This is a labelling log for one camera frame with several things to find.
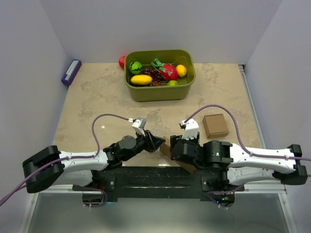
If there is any purple toy grapes bunch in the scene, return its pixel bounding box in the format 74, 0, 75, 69
142, 68, 163, 86

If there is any green toy lime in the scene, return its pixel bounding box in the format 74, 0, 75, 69
167, 80, 179, 86

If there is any purple white rectangular box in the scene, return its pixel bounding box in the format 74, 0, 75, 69
61, 59, 82, 87

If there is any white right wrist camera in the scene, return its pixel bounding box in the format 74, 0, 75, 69
179, 118, 199, 140

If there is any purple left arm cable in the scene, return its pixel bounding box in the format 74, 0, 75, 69
0, 114, 134, 207

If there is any green plastic basket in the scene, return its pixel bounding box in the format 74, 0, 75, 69
124, 50, 195, 102

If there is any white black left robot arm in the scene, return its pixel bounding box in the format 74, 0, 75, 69
22, 130, 165, 193

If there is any red toy apple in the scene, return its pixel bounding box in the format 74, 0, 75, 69
119, 56, 126, 69

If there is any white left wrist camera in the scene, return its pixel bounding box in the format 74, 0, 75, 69
132, 117, 146, 136

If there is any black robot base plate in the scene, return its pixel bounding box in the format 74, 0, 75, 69
72, 166, 244, 206

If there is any small folded cardboard box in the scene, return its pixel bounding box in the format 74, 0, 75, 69
202, 114, 229, 139

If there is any brown cardboard box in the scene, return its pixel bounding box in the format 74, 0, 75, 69
159, 137, 196, 174

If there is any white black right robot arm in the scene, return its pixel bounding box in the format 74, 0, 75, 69
170, 135, 308, 191

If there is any yellow toy mango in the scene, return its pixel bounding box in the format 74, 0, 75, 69
130, 75, 153, 85

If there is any pink toy dragon fruit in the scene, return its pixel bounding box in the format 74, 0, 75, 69
151, 59, 179, 82

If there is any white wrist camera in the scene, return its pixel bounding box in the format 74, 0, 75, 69
132, 117, 146, 136
179, 118, 199, 140

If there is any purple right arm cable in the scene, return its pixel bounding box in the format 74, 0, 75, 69
183, 104, 311, 162

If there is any small toy watermelon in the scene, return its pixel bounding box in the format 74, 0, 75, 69
129, 61, 143, 75

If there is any yellow toy lemon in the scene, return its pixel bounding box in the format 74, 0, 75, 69
176, 65, 187, 78

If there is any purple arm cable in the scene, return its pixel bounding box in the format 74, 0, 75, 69
183, 104, 311, 162
0, 114, 134, 207

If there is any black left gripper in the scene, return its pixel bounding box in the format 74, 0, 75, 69
123, 129, 165, 162

